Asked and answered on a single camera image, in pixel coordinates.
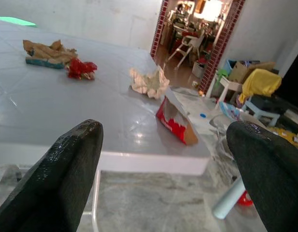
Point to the crumpled brown paper bag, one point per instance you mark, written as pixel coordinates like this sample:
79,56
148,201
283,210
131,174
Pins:
47,53

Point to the light blue rolled tube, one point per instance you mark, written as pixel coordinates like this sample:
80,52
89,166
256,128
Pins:
226,203

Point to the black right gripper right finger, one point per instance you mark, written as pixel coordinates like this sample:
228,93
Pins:
272,174

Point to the yellow snack package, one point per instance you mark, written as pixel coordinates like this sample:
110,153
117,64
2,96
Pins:
285,135

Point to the blue printed plastic bag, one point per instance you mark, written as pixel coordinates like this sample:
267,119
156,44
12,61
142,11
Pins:
229,111

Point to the small blue cap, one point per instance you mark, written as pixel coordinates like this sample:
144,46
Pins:
202,115

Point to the black television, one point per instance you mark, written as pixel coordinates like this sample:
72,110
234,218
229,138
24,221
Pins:
294,82

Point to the small green plastic item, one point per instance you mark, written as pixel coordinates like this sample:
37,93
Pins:
221,73

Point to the crumpled white tissue paper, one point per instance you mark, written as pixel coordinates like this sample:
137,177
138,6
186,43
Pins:
148,82

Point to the white high chair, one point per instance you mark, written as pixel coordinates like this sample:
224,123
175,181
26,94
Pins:
187,40

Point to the blue storage box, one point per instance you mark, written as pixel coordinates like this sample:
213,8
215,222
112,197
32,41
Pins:
230,65

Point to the clear plastic bag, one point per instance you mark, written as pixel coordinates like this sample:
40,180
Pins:
220,125

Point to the torn red snack packet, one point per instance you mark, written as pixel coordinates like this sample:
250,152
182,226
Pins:
173,125

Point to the light blue square stool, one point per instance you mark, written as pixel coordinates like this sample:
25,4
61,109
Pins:
262,114

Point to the red brick door frame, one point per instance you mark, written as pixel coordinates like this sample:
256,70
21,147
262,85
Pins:
158,29

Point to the large white table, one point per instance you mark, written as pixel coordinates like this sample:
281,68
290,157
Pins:
54,101

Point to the yellow cloth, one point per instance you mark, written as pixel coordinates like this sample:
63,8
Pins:
259,82

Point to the brown cardboard box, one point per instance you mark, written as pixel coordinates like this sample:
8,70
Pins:
240,70

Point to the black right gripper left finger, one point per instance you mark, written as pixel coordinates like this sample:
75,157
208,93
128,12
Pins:
57,174

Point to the white storage box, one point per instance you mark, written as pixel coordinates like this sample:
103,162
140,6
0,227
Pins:
199,69

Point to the small white side table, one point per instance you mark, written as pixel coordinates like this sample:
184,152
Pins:
230,85

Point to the small red plastic toy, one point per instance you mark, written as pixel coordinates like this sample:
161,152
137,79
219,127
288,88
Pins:
244,200

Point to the green flat object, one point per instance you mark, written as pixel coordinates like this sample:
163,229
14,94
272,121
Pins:
16,21

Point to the red plastic wrapper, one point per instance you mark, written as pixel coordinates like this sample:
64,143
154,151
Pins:
79,68

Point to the black box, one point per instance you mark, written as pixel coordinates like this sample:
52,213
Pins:
267,102

